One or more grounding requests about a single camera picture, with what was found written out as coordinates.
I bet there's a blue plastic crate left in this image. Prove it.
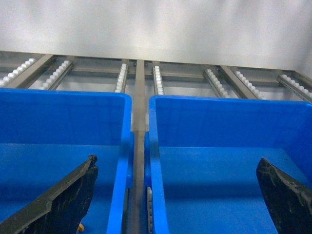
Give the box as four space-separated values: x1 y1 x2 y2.
0 88 134 234

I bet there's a metal roller rack frame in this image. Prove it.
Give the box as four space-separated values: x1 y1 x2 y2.
0 50 312 234

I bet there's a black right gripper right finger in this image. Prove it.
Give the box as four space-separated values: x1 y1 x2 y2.
256 158 312 234

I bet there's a yellow mushroom push button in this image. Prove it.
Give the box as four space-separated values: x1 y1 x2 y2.
77 223 84 232

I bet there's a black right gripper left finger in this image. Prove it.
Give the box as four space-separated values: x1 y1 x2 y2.
0 155 98 234

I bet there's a blue plastic crate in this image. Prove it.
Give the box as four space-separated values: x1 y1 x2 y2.
144 95 312 234
0 88 134 234

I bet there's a blue plastic crate right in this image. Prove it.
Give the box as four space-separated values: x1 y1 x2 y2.
144 95 312 234

